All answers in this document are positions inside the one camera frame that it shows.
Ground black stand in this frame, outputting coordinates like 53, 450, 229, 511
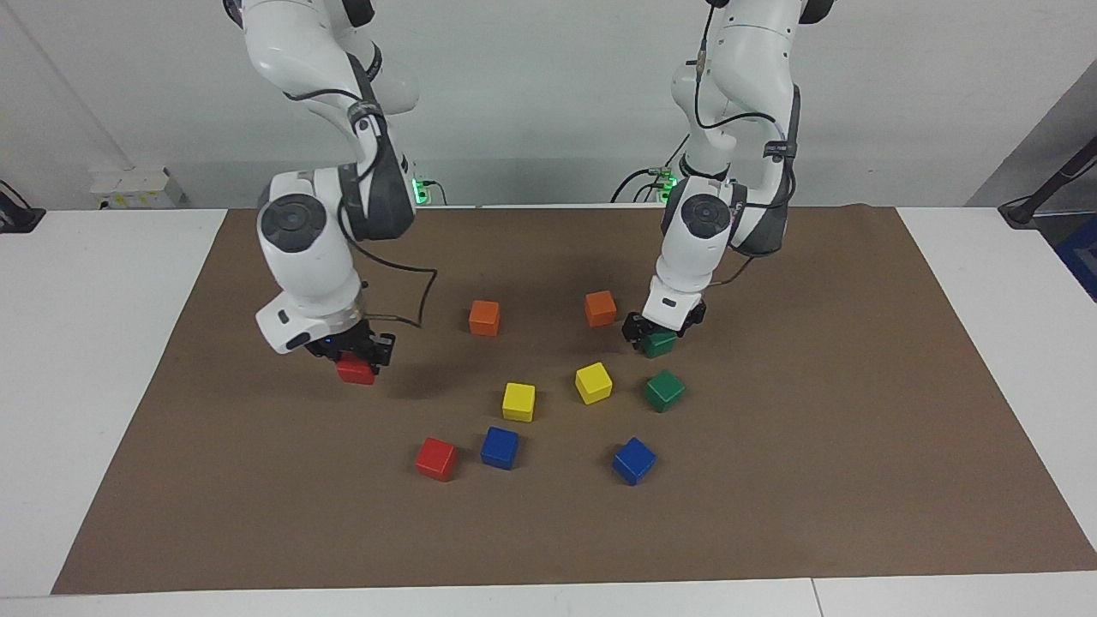
0, 178, 47, 235
998, 135, 1097, 230

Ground yellow block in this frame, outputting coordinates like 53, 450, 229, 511
573, 361, 614, 406
501, 381, 537, 423

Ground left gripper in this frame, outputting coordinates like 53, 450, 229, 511
621, 297, 708, 352

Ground white power strip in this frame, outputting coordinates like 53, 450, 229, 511
89, 165, 188, 211

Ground red block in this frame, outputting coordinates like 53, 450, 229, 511
414, 436, 459, 483
335, 355, 379, 386

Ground black cable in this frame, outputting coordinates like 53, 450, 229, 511
609, 134, 692, 205
339, 199, 440, 331
690, 0, 794, 160

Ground blue block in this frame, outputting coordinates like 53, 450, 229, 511
611, 436, 658, 487
479, 425, 521, 471

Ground blue box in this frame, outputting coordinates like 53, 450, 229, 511
1052, 213, 1097, 304

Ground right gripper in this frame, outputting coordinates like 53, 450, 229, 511
312, 327, 398, 376

